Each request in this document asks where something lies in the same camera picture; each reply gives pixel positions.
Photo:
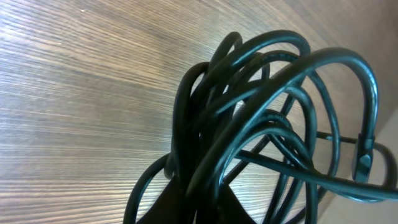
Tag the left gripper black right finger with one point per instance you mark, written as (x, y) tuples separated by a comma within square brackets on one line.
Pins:
[(229, 210)]

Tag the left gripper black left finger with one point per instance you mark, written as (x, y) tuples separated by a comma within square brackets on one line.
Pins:
[(166, 209)]

